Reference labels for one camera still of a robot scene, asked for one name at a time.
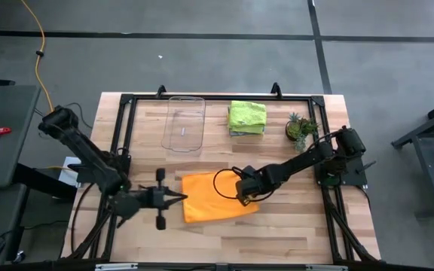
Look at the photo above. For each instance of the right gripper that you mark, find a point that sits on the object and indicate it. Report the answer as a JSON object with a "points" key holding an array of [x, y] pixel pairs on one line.
{"points": [[249, 188]]}

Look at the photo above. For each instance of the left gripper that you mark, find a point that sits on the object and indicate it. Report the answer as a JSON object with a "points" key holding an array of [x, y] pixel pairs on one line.
{"points": [[154, 198]]}

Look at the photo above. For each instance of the orange microfiber towel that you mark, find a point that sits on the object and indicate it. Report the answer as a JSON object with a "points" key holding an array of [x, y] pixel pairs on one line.
{"points": [[209, 203]]}

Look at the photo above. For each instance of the grey microfiber towel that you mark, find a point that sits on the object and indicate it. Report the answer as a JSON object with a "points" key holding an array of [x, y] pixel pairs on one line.
{"points": [[235, 133]]}

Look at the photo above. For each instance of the lime green microfiber towel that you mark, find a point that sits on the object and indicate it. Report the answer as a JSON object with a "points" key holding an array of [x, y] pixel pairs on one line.
{"points": [[247, 114]]}

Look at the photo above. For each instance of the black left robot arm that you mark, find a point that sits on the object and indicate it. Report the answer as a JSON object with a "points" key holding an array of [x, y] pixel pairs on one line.
{"points": [[89, 158]]}

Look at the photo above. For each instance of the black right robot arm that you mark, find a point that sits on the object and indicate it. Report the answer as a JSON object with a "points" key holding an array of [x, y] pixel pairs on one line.
{"points": [[303, 160]]}

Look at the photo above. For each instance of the clear plastic bin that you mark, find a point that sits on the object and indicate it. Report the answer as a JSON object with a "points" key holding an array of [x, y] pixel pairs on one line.
{"points": [[183, 124]]}

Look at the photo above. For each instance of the succulent in black pot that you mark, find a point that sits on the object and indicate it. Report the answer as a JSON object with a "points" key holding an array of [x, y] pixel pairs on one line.
{"points": [[296, 128]]}

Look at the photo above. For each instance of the white paper sheet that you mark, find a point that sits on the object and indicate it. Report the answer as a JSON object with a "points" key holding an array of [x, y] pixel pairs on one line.
{"points": [[68, 165]]}

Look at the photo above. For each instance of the grey side table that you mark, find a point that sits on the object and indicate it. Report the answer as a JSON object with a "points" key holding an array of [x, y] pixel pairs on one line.
{"points": [[10, 169]]}

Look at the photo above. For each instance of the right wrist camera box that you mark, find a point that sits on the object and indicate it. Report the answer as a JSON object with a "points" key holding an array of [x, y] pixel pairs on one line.
{"points": [[248, 172]]}

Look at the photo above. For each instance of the silver frame bracket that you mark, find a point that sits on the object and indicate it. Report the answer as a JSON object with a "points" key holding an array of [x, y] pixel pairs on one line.
{"points": [[115, 267], [326, 268]]}

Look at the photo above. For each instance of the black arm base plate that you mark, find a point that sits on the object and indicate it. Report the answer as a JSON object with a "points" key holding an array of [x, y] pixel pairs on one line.
{"points": [[354, 178], [85, 177]]}

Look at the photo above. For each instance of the black aluminium table frame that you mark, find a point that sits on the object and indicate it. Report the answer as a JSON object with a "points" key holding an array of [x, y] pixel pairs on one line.
{"points": [[220, 98]]}

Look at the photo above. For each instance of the black frame clamp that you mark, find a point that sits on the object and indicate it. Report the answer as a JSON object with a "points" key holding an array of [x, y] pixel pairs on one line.
{"points": [[161, 92], [276, 91]]}

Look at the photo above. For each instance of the grey metal desk frame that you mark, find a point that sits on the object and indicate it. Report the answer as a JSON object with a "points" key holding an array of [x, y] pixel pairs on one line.
{"points": [[431, 169]]}

